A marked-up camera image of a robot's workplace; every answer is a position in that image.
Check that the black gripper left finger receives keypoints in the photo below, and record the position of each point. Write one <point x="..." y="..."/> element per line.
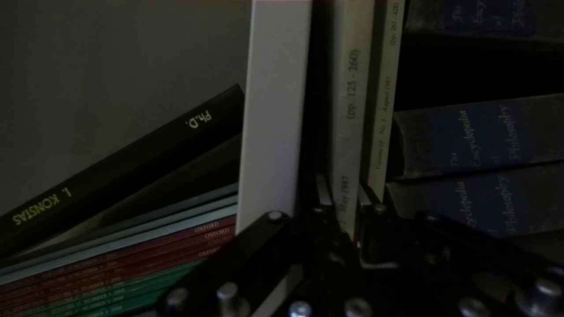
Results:
<point x="318" y="206"/>

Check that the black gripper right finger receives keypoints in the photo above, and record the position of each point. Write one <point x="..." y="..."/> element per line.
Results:
<point x="372" y="213"/>

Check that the thin cream paper book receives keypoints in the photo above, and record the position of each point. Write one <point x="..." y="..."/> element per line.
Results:
<point x="350" y="51"/>

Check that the dark encyclopedia books row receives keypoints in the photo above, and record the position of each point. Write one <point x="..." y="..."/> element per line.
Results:
<point x="478" y="128"/>

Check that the grey right bookshelf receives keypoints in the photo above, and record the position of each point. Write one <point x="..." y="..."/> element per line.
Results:
<point x="274" y="107"/>

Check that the black thesis book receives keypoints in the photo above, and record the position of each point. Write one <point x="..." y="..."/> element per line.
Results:
<point x="124" y="171"/>

